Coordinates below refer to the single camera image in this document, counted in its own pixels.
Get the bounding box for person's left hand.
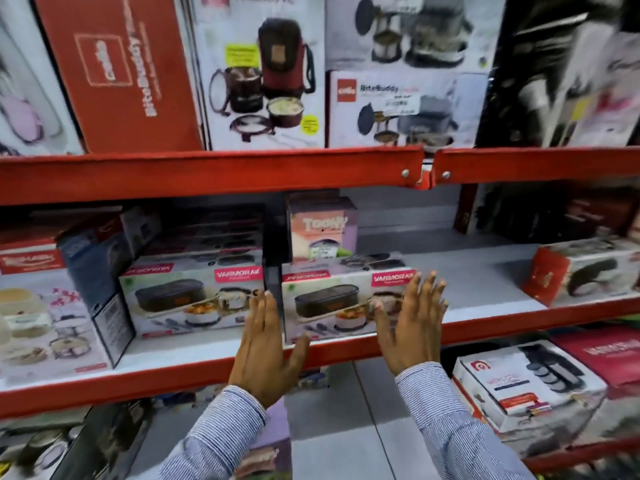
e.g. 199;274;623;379
227;290;311;410

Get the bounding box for person's right hand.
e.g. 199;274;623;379
372;271;449;378

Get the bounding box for person's left forearm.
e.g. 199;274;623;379
159;385;268;480

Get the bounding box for person's right forearm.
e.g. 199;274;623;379
394;362;537;480

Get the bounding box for white shelf board red edge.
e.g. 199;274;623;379
0;229;640;421

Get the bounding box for white lunch box carton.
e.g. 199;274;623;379
281;252;419;345
118;249;266;341

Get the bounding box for purple product box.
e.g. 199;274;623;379
233;396;294;480

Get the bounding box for stack of dark cartons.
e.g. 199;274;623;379
142;204;266;266

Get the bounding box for white carton black stacked containers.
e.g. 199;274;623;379
451;340;609;436

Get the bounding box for pink tall product box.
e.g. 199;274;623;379
286;191;359;264

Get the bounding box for red and white carton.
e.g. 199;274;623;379
522;237;640;309

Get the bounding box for dark boxes behind shelf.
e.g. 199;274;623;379
454;182;640;245

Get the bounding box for blue leaning product box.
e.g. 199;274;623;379
56;205;164;369

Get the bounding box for red shelf beam long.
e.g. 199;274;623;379
0;146;425;207

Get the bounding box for maroon flat product box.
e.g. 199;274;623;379
549;325;640;391

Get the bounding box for red shelf beam short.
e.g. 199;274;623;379
432;147;640;186

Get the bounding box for white carton grey lunch bag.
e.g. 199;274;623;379
326;70;490;150
324;0;509;74

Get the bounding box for grey carton under white carton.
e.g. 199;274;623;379
492;390;640;460

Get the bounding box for white food container carton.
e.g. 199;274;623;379
0;267;112;388

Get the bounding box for red bottom shelf edge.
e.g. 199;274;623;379
521;437;640;474

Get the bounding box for dark carton with bowls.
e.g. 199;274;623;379
0;399;153;480

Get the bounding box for red flat product box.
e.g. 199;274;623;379
0;227;67;276

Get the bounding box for white carton maroon lunch bag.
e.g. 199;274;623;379
191;0;327;152

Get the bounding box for black glossy product box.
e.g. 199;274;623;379
476;0;640;149

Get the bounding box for large red product box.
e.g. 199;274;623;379
31;0;204;155

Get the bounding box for white carton pink bottle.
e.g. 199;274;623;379
0;0;85;158

